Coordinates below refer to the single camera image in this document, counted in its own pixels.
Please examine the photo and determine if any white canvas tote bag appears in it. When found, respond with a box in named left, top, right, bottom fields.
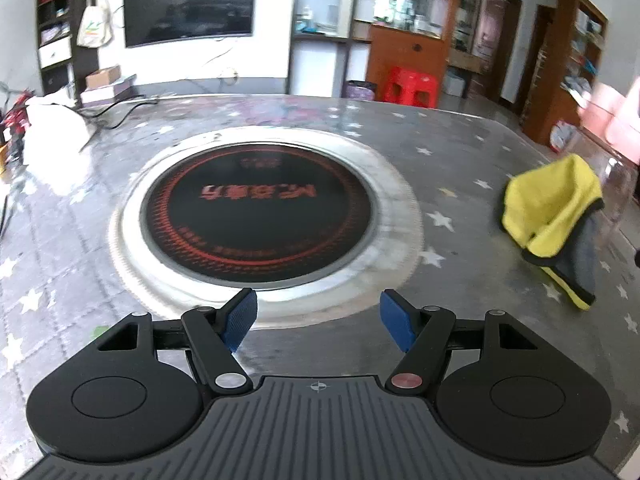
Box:
left=76, top=0, right=113, bottom=49

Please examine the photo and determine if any glass door display cabinet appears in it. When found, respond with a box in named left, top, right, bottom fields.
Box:
left=286, top=0, right=356, bottom=98

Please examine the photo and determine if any pink flat box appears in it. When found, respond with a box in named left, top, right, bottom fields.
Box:
left=80, top=75, right=137, bottom=107

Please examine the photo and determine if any dark shelving wall unit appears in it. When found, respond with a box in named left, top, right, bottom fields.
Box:
left=36, top=0, right=99, bottom=104

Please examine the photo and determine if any white plastic bag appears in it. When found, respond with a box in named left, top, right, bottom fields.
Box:
left=24, top=96, right=93, bottom=196

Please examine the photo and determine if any black power cable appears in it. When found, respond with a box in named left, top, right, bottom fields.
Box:
left=79, top=94, right=162, bottom=151

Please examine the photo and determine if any yellow grey microfiber cloth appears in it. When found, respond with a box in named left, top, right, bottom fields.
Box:
left=497, top=154, right=604, bottom=310

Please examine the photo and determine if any wall-mounted black television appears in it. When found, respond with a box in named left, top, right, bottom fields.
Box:
left=122, top=0, right=255, bottom=48

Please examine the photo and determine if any pink pig-shaped kettle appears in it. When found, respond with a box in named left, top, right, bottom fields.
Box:
left=578, top=79, right=640, bottom=165

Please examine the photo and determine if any round black induction cooktop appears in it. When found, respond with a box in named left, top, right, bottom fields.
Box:
left=140, top=143, right=376, bottom=289

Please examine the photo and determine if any brown cardboard box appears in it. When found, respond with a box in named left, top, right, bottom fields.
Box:
left=86, top=65, right=122, bottom=90

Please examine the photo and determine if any red plastic stool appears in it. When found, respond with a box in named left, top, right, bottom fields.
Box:
left=382, top=66, right=439, bottom=108

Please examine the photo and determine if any purple patterned waste bin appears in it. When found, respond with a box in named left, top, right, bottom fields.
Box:
left=344, top=80, right=378, bottom=101

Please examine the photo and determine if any brown wooden display cabinet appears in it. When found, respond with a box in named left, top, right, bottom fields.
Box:
left=366, top=0, right=460, bottom=101

